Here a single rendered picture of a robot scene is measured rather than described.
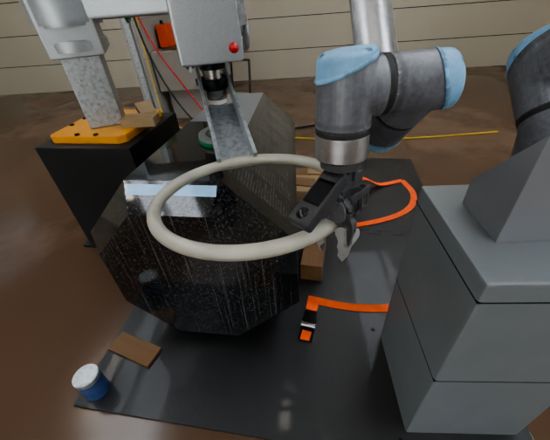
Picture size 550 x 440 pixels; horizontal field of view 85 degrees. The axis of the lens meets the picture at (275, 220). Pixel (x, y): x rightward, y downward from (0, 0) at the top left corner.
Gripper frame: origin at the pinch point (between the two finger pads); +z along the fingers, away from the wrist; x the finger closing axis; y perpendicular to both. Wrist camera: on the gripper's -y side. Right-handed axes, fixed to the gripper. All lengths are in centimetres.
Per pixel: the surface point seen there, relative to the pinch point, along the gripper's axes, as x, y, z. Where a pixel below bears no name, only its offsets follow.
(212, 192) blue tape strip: 51, 5, 5
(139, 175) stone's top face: 77, -8, 1
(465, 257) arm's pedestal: -19.5, 26.0, 7.7
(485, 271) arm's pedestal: -24.2, 23.2, 7.1
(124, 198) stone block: 76, -16, 7
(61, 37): 168, 6, -42
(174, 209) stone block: 59, -6, 9
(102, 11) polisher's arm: 156, 25, -51
